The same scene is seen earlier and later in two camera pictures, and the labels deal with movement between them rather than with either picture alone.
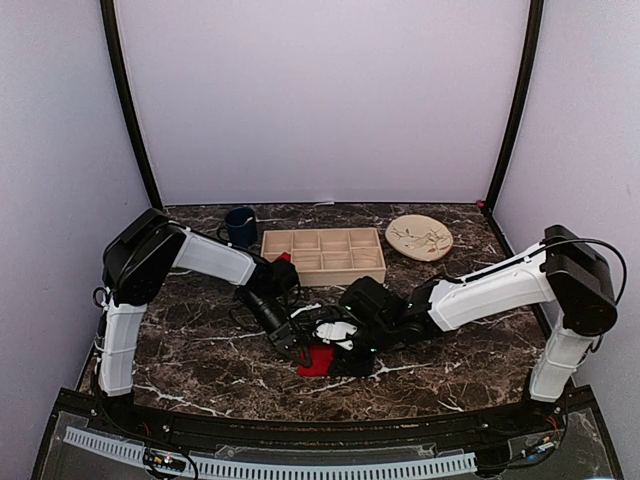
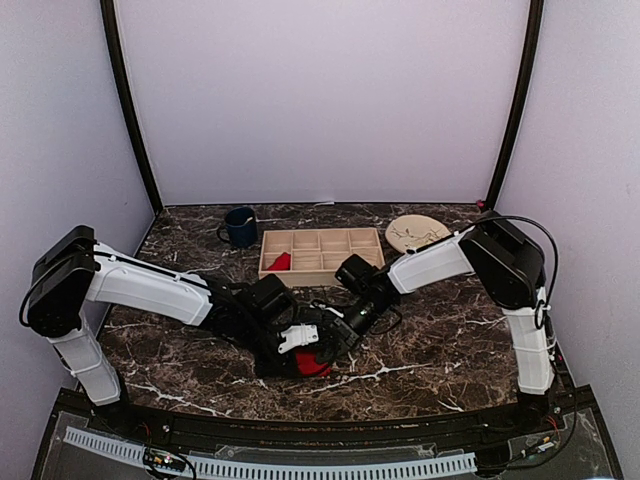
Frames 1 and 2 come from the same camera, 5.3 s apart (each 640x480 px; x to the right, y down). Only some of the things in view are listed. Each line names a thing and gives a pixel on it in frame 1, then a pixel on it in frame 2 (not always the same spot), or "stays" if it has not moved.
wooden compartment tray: [329, 256] stays
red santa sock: [322, 357] stays
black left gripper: [294, 333] to [279, 367]
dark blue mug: [241, 224] stays
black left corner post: [111, 27] stays
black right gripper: [351, 366] to [342, 332]
